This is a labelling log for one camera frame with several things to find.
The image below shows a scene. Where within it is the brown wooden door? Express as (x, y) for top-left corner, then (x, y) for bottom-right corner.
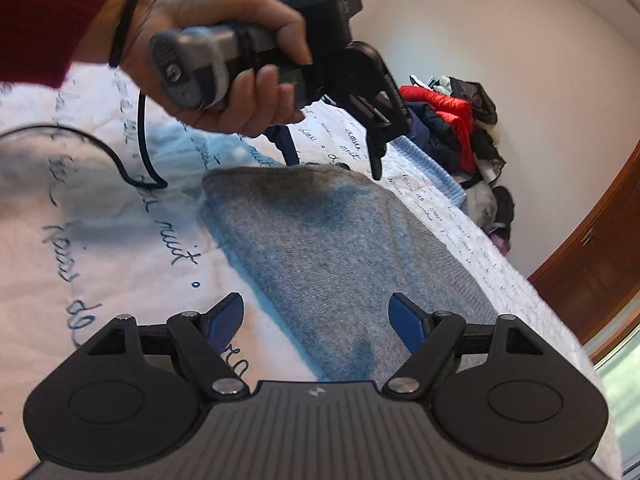
(529, 150), (639, 344)

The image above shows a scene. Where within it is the light blue knit blanket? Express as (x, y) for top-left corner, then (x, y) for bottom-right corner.
(390, 136), (468, 214)

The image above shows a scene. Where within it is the black hair tie bracelet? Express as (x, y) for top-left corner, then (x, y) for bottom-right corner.
(107, 0), (152, 70)

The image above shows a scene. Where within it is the red jacket clothes heap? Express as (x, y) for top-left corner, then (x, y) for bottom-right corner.
(399, 77), (515, 255)

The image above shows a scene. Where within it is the person's left hand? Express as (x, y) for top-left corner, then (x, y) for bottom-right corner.
(120, 0), (312, 138)

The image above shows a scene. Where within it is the grey navy knit sweater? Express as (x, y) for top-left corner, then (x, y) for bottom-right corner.
(203, 166), (497, 384)

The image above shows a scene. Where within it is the white script-print bedspread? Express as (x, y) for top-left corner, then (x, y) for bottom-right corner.
(0, 64), (624, 480)

